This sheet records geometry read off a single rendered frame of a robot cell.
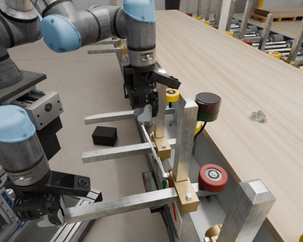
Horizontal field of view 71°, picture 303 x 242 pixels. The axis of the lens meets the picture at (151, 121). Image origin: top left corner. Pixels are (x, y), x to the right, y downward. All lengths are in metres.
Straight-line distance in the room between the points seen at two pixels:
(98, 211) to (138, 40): 0.45
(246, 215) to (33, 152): 0.37
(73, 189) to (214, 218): 0.56
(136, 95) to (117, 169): 1.33
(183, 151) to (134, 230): 1.06
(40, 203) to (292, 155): 0.72
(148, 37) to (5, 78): 0.56
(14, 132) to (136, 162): 1.54
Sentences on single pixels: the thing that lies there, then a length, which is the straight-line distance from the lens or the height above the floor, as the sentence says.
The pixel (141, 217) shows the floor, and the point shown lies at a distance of 1.59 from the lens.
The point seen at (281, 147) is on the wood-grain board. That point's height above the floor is 0.90.
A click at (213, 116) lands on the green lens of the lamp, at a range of 0.51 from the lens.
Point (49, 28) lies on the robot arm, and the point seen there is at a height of 1.28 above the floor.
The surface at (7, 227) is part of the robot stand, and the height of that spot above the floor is 0.36.
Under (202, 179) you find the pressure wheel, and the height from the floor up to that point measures 0.91.
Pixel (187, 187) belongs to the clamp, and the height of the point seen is 0.87.
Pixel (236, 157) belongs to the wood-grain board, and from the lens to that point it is 0.72.
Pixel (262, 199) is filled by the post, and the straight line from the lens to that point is 0.32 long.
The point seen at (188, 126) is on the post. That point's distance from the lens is 0.51.
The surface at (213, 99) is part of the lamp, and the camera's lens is 0.51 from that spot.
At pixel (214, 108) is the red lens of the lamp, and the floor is 1.13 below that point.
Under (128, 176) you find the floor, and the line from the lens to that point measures 1.80.
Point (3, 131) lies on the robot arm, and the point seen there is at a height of 1.17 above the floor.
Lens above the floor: 1.38
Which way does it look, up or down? 36 degrees down
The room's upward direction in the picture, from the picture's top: straight up
